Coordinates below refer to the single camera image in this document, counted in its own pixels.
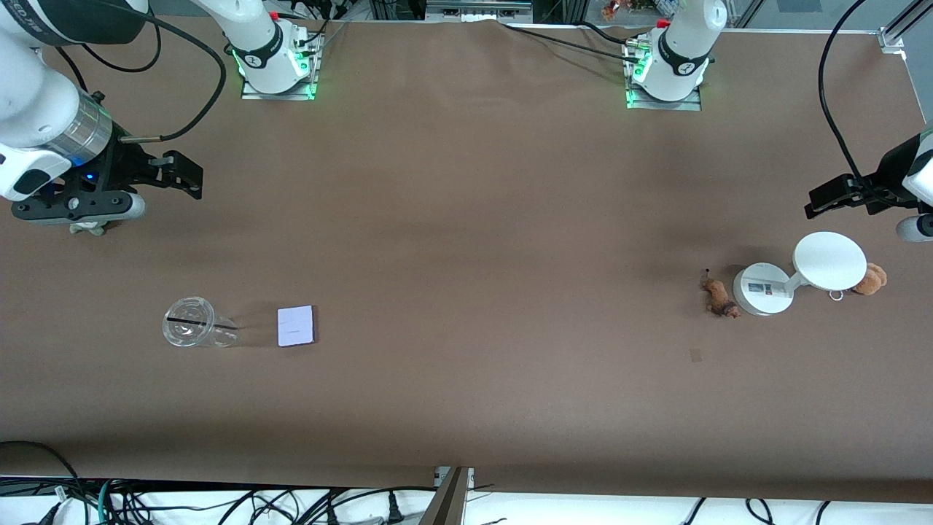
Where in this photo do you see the brown table cover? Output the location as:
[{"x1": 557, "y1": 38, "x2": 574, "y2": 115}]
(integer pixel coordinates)
[{"x1": 0, "y1": 15, "x2": 933, "y2": 504}]

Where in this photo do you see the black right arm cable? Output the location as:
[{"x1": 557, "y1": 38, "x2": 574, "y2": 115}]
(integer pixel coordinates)
[{"x1": 55, "y1": 0, "x2": 227, "y2": 141}]

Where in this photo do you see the white round desk stand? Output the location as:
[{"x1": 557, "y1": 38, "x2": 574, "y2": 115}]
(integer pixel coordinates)
[{"x1": 733, "y1": 231, "x2": 868, "y2": 316}]

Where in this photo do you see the brown teddy plush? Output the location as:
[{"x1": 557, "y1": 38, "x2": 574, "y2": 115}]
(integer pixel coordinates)
[{"x1": 851, "y1": 263, "x2": 888, "y2": 296}]

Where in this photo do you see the clear plastic cup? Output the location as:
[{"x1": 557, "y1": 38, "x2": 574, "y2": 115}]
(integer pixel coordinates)
[{"x1": 162, "y1": 296, "x2": 240, "y2": 349}]

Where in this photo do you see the aluminium profile beam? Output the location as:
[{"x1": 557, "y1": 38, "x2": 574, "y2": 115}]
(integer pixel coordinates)
[{"x1": 418, "y1": 467, "x2": 475, "y2": 525}]

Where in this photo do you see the thick black looped cable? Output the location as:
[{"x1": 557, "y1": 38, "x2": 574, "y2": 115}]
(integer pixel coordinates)
[{"x1": 0, "y1": 440, "x2": 82, "y2": 504}]

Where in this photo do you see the black cable on cloth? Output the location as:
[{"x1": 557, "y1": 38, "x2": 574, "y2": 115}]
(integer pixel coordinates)
[{"x1": 503, "y1": 20, "x2": 644, "y2": 63}]

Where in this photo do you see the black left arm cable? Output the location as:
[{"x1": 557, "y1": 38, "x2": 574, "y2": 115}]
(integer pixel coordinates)
[{"x1": 817, "y1": 0, "x2": 906, "y2": 203}]

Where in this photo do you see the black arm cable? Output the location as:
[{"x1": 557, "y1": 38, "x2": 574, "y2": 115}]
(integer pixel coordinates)
[
  {"x1": 817, "y1": 0, "x2": 906, "y2": 203},
  {"x1": 55, "y1": 0, "x2": 227, "y2": 141}
]

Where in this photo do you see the aluminium frame corner bracket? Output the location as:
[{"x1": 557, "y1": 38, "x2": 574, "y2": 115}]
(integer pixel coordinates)
[{"x1": 878, "y1": 0, "x2": 933, "y2": 53}]

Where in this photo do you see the small brown lion statue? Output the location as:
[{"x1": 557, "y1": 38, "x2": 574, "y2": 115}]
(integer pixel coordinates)
[{"x1": 700, "y1": 269, "x2": 742, "y2": 319}]

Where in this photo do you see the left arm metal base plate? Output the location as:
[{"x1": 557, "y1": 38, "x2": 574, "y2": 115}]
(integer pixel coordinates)
[{"x1": 625, "y1": 44, "x2": 703, "y2": 112}]

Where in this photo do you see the lavender folding phone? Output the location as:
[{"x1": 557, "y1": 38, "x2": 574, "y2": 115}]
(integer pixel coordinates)
[{"x1": 277, "y1": 305, "x2": 316, "y2": 348}]

